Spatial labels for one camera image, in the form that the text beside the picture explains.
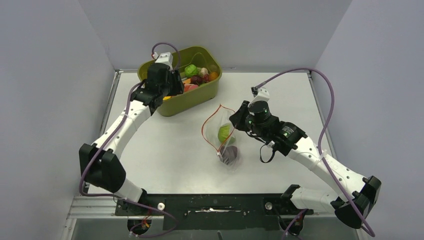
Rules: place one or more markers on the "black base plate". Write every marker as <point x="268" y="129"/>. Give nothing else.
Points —
<point x="185" y="212"/>

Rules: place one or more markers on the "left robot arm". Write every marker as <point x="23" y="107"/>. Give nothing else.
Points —
<point x="100" y="161"/>

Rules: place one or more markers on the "pink peach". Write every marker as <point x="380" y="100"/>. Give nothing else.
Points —
<point x="189" y="87"/>

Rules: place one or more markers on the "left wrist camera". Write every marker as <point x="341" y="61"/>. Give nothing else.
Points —
<point x="165" y="58"/>

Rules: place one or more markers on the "green bumpy lime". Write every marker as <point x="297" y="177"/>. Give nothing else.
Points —
<point x="191" y="70"/>

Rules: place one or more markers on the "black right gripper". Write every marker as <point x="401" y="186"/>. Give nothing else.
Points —
<point x="237" y="119"/>

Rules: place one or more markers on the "green plastic bin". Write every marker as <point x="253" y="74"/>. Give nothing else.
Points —
<point x="192" y="92"/>

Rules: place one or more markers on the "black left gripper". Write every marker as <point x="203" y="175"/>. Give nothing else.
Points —
<point x="173" y="74"/>

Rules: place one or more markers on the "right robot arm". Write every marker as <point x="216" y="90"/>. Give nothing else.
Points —
<point x="352" y="195"/>

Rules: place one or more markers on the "white garlic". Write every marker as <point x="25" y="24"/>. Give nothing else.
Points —
<point x="203" y="71"/>

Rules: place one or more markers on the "green cabbage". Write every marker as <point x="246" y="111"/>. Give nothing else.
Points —
<point x="224" y="134"/>

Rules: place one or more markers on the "small orange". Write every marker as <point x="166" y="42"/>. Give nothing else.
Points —
<point x="212" y="76"/>

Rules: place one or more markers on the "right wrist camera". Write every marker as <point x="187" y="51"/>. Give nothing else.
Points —
<point x="260" y="94"/>

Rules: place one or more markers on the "purple red onion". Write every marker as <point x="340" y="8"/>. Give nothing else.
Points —
<point x="228" y="154"/>

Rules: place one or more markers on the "dark plum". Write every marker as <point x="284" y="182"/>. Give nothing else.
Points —
<point x="196" y="80"/>

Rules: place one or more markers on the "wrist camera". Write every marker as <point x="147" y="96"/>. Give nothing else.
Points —
<point x="165" y="58"/>
<point x="260" y="94"/>

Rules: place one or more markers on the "clear zip top bag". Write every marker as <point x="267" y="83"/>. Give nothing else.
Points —
<point x="210" y="127"/>

